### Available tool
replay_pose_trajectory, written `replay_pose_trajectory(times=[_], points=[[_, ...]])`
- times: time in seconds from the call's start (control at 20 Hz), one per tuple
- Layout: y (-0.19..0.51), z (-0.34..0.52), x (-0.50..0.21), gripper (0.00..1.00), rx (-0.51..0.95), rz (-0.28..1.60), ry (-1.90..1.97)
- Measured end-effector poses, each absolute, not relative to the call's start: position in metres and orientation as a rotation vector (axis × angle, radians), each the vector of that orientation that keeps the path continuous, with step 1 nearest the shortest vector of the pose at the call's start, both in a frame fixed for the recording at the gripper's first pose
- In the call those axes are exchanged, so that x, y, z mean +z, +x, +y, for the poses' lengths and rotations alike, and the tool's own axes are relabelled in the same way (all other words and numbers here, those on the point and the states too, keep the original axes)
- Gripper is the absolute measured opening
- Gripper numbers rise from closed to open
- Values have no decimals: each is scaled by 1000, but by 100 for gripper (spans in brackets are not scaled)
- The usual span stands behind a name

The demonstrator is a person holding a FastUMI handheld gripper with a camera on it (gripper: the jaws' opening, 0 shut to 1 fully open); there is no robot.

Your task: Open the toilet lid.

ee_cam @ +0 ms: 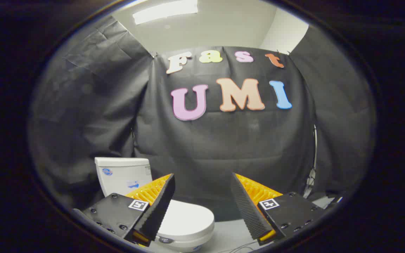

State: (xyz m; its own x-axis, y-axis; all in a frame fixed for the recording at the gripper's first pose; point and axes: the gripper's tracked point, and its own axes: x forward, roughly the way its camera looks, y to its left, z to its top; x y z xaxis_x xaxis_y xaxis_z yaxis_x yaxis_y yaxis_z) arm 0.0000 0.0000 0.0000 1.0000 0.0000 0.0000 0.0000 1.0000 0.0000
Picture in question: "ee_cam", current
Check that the white toilet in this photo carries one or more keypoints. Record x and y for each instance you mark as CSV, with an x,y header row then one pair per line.
x,y
121,175

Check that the white toilet lid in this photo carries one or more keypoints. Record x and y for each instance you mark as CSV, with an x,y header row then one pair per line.
x,y
192,218

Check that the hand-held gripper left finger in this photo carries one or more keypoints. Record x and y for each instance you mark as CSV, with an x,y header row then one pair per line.
x,y
160,207

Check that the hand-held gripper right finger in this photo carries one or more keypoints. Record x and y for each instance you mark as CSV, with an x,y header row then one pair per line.
x,y
246,207

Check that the black backdrop cloth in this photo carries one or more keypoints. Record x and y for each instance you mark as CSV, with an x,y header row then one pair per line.
x,y
223,147

